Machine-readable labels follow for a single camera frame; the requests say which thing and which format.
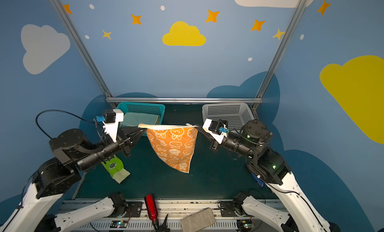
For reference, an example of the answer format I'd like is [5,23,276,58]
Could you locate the green circuit board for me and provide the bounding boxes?
[110,221,128,229]
[236,220,254,232]

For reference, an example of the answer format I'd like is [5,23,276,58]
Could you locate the grey sponge block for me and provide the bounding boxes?
[181,208,216,232]

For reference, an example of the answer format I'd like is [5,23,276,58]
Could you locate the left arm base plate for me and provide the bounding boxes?
[114,201,143,218]

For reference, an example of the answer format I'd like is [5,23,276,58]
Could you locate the black clamp tool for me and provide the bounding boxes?
[152,215,170,232]

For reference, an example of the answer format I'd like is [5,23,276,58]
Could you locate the left green circuit board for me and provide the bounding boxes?
[110,221,128,229]

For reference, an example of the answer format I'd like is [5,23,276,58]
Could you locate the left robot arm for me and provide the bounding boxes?
[1,127,146,232]

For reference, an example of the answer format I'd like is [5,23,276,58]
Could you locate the yellow-green sticky paper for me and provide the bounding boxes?
[113,169,131,184]

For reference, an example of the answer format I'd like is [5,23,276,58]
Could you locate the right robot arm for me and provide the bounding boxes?
[197,119,341,232]

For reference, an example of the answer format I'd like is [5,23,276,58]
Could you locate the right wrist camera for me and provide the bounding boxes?
[203,119,229,145]

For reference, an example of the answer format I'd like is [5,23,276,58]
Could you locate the teal plastic basket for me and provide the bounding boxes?
[117,102,166,127]

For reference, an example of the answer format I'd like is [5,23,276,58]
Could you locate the red metal bottle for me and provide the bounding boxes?
[144,194,158,222]

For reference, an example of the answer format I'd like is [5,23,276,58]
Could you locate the white plastic basket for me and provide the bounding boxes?
[202,103,255,131]

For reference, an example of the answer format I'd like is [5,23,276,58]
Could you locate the left aluminium frame post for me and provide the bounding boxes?
[49,0,113,100]

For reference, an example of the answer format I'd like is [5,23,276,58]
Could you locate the aluminium frame post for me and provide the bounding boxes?
[49,0,113,100]
[251,0,309,112]

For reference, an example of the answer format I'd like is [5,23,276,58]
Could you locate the orange patterned towel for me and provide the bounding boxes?
[139,124,198,174]

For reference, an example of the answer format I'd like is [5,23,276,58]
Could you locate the right green circuit board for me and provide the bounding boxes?
[236,220,254,232]

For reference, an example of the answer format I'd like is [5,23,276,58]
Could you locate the right aluminium frame post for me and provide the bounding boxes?
[251,0,309,112]

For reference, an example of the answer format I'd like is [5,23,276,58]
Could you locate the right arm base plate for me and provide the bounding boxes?
[219,201,245,217]

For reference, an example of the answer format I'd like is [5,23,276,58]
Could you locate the yellow-green towel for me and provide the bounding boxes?
[120,112,160,127]

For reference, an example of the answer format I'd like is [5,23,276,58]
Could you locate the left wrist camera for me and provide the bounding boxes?
[96,109,124,142]

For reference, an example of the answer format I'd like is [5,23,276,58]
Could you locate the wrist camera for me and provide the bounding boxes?
[203,119,229,145]
[96,109,124,142]

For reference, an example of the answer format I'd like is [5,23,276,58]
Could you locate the green rubber glove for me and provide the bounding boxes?
[101,156,124,178]

